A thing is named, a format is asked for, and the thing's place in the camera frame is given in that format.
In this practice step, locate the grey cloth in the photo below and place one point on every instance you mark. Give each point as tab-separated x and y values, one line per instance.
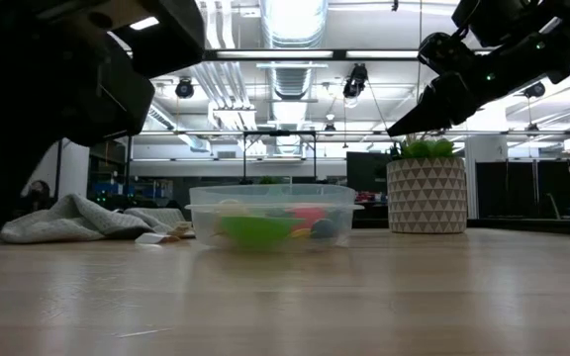
67	217

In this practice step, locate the yellow toy banana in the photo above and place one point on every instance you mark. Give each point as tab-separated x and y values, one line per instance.
301	233

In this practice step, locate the white triangle-patterned plant pot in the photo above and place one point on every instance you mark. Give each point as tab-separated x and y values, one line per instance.
426	195

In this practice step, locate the black room divider panels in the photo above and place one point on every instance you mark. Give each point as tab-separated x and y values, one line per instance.
512	190

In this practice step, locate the green artificial succulent plant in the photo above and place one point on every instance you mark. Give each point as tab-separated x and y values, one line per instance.
423	148

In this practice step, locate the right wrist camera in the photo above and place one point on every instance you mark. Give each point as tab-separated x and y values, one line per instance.
441	52

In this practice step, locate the black ceiling spotlight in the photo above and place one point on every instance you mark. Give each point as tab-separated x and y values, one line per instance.
184	88

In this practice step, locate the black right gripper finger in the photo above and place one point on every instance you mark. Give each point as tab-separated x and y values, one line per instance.
438	104

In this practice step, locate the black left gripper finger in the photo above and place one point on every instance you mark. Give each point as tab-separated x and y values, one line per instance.
42	89

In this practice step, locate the red toy strawberry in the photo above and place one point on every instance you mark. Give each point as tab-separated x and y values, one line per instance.
310	215

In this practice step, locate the black background screen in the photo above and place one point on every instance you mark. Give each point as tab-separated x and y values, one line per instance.
366	173

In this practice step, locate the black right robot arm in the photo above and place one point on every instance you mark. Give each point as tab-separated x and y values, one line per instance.
552	44

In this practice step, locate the yellow toy fruit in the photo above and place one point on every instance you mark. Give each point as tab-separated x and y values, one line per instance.
230	205

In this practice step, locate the black hanging camera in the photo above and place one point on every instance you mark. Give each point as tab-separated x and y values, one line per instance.
355	81

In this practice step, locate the person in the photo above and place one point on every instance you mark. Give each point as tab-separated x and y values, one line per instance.
37	190

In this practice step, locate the dark round toy fruit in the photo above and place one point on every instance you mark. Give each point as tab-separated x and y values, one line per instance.
323	229

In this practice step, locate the green textured toy fruit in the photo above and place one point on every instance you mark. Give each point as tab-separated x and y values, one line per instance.
255	231

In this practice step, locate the clear plastic tupperware container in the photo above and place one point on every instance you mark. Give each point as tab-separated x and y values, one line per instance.
206	195

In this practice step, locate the silver ventilation duct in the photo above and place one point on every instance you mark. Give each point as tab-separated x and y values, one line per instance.
292	25

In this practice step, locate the black overhead frame bar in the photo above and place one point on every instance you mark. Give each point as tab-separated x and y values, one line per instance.
339	54

